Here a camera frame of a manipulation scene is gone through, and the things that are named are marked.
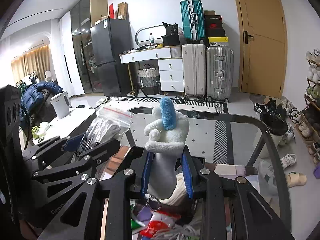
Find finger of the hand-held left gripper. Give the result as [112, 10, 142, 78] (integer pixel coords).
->
[31, 139, 121, 213]
[22, 133, 87, 165]

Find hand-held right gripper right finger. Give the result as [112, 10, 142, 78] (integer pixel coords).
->
[181, 152, 297, 240]

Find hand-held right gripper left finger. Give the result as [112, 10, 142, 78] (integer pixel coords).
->
[37, 146, 154, 240]

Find clear zip bag grey cloth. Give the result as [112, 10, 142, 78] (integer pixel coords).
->
[71, 104, 134, 164]

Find white plush toy blue nose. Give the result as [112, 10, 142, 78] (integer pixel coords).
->
[144, 97, 190, 212]

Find white side table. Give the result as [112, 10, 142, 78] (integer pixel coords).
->
[19, 106, 98, 153]

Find green crumpled wrapper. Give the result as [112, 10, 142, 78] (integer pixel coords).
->
[31, 122, 50, 140]

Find white electric kettle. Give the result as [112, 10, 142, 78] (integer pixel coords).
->
[50, 91, 72, 120]

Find purple packet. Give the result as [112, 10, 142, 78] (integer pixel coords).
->
[136, 207, 153, 222]

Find dark brown coat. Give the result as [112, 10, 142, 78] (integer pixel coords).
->
[27, 90, 59, 128]

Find pink and white cloth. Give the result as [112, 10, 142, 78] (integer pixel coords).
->
[217, 164, 260, 180]

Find green and white packet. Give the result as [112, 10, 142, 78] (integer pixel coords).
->
[131, 217, 145, 230]

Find red and white packet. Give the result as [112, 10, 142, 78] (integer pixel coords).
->
[147, 211, 182, 240]

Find blue puffer jacket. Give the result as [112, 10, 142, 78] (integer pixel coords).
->
[20, 81, 63, 112]

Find black tripod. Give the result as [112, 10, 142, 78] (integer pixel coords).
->
[130, 84, 148, 98]

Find black and white patterned rug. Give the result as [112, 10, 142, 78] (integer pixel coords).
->
[107, 95, 229, 165]

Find woven laundry basket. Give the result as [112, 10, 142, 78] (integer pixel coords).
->
[138, 64, 160, 95]

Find beige curtains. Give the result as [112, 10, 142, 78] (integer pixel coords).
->
[11, 45, 53, 83]

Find white wardrobe panel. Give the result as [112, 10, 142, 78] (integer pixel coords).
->
[59, 12, 84, 97]

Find black refrigerator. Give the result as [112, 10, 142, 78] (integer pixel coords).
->
[90, 18, 134, 97]

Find bin with black trash bag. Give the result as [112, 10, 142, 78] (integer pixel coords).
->
[260, 111, 288, 147]

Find glass door cabinet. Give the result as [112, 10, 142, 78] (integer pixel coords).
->
[70, 0, 108, 94]

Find white sneaker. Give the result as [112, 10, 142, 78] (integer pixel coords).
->
[281, 154, 297, 169]

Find white vanity desk with drawers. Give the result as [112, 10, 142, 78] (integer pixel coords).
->
[119, 45, 184, 95]

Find white suitcase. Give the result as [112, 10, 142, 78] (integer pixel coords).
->
[182, 44, 207, 98]

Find black sneakers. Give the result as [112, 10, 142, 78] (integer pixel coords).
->
[254, 99, 287, 117]

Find beige slipper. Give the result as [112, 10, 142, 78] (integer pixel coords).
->
[286, 172, 307, 188]

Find silver suitcase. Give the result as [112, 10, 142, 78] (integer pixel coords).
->
[206, 46, 234, 103]

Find oval mirror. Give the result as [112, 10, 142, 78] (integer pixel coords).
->
[135, 24, 167, 47]

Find black storage basket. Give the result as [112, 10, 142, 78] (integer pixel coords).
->
[162, 34, 180, 47]

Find black shopping bag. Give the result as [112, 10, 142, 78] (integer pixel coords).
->
[162, 22, 179, 37]

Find open cardboard box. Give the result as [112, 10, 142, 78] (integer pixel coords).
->
[117, 2, 128, 20]

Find yellow and black box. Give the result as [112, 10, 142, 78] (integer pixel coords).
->
[208, 37, 229, 47]

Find wooden shoe rack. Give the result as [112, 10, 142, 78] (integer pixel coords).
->
[295, 50, 320, 165]

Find plain black box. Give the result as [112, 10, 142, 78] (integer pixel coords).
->
[206, 28, 226, 38]

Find tan wooden door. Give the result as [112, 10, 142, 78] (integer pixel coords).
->
[230, 0, 288, 99]

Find teal suitcase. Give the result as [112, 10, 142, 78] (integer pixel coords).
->
[180, 0, 206, 42]

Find black shoe box red logo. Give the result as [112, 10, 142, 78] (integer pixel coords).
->
[204, 15, 223, 29]

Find row of shoes on rack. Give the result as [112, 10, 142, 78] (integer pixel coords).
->
[296, 50, 320, 155]

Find white cable bundle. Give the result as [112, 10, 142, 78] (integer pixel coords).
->
[160, 220, 200, 240]

